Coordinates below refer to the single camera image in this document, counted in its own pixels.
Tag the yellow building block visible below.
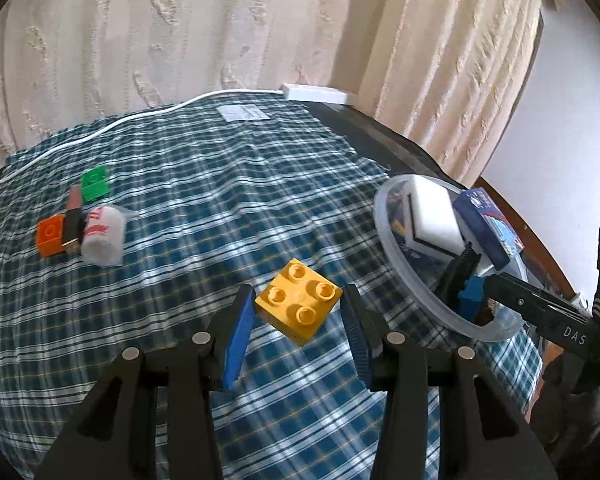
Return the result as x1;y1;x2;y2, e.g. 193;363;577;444
254;258;344;347

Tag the white tissue packet red print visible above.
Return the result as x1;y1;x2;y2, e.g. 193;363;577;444
80;203;141;267

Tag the clear plastic bowl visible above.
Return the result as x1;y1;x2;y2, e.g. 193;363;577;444
373;174;528;343

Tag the orange building block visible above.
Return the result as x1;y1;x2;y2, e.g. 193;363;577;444
36;214;66;258

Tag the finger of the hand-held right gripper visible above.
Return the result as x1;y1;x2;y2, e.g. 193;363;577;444
436;241;481;306
482;272;593;321

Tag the beige curtain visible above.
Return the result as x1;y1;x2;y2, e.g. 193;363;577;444
0;0;546;186

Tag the white power cable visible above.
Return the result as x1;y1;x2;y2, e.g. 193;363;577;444
0;87;286;188

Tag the blue building block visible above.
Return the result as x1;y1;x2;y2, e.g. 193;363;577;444
457;275;486;323

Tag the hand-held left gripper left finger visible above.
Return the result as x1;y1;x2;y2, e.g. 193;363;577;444
37;284;257;480

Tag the maroon and black stick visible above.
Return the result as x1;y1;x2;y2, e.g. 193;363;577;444
61;185;83;253

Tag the white sponge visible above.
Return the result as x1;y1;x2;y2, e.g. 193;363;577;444
404;176;467;261

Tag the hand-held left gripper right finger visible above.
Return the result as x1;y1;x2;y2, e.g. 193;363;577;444
341;284;558;480

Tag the white paper label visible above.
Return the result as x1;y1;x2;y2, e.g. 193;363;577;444
217;104;271;122

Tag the white power strip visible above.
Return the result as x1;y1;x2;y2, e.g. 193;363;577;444
281;83;359;107

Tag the blue plaid cloth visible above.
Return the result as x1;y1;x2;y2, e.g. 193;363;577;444
0;95;543;480

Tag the green building block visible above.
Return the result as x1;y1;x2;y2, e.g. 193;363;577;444
80;165;110;204

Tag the blue glove box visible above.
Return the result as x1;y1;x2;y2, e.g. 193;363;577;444
452;187;526;271

